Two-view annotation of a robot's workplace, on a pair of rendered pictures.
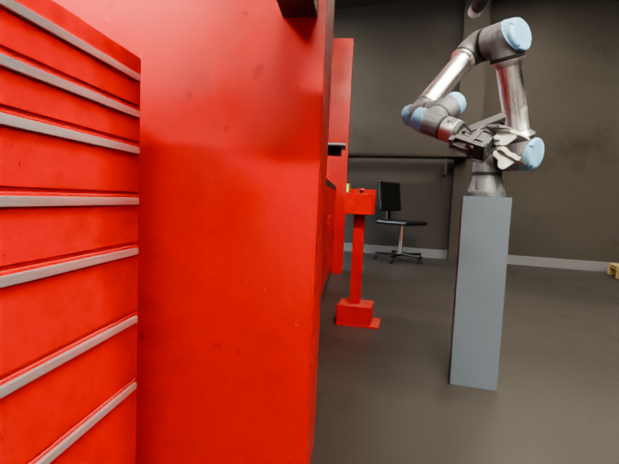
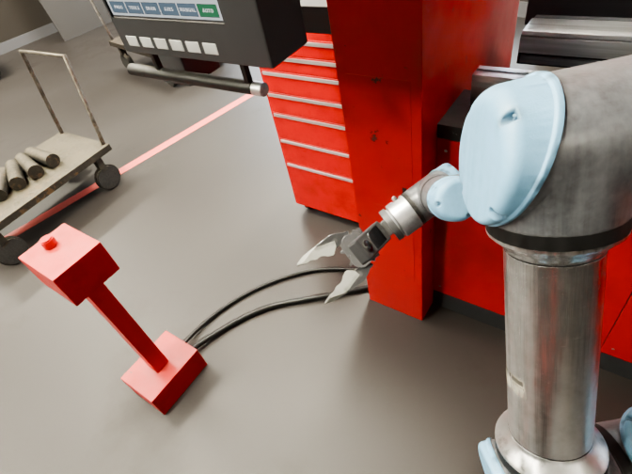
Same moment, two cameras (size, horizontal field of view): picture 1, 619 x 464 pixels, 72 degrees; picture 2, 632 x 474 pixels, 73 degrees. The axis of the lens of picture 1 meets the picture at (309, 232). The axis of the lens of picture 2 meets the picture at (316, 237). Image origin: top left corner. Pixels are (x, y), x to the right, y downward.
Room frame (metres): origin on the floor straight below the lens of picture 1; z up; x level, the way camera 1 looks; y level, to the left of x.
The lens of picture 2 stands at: (1.55, -1.01, 1.56)
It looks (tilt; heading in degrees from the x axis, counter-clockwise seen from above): 44 degrees down; 128
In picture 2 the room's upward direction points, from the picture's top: 14 degrees counter-clockwise
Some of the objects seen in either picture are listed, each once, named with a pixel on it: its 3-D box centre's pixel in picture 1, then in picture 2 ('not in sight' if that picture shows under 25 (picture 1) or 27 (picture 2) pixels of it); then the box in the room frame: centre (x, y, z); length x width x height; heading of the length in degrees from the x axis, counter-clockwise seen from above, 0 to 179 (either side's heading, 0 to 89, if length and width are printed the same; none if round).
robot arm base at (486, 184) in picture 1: (485, 184); not in sight; (1.75, -0.72, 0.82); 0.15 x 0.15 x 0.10
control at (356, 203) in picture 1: (360, 198); not in sight; (2.53, -0.30, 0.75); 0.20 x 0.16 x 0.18; 167
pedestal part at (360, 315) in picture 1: (359, 312); not in sight; (2.53, -0.32, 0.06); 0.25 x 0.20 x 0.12; 77
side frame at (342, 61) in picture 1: (306, 158); not in sight; (4.38, 0.07, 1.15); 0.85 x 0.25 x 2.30; 84
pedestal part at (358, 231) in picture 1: (356, 258); not in sight; (2.53, -0.30, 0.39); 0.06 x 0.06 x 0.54; 77
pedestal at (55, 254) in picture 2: not in sight; (122, 323); (0.36, -0.68, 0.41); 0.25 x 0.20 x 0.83; 84
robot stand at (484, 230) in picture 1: (478, 289); not in sight; (1.75, -0.72, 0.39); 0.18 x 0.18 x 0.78; 73
